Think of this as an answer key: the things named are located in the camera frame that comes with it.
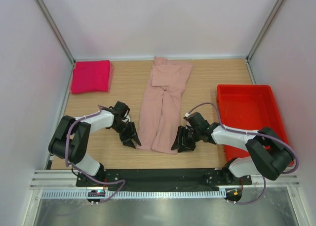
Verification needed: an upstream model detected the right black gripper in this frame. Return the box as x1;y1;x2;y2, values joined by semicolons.
171;126;201;153

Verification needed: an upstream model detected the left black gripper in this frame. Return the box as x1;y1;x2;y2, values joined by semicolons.
112;121;141;148

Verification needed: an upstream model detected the dusty pink t shirt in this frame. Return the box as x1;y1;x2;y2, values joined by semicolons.
136;56;194;154

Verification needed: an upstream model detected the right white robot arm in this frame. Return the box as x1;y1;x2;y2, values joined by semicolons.
171;112;295;184

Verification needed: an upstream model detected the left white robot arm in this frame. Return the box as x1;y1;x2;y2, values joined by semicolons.
48;101;141;186

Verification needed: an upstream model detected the red plastic bin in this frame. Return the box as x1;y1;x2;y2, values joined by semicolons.
216;84;295;166

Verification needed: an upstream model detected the folded magenta t shirt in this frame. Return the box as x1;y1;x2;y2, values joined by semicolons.
70;60;114;94

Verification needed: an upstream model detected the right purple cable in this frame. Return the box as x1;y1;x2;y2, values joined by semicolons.
185;102;300;206

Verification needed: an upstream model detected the purple cable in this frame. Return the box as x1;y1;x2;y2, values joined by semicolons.
185;102;300;206
65;103;126;204

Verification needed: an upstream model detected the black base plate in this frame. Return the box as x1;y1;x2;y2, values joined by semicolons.
75;168;252;194

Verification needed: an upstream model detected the white slotted cable duct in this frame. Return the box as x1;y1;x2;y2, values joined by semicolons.
41;189;226;199

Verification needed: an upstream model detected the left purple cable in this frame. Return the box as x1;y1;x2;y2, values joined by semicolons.
65;103;126;204

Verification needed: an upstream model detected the aluminium rail profile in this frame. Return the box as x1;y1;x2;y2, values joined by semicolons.
29;169;79;190

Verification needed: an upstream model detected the left aluminium frame post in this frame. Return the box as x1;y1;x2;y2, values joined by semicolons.
35;0;75;65

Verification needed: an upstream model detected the aluminium frame post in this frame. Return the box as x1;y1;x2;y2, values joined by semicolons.
245;0;292;62
35;0;75;65

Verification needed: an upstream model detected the right aluminium frame post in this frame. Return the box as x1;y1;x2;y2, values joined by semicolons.
245;0;292;62

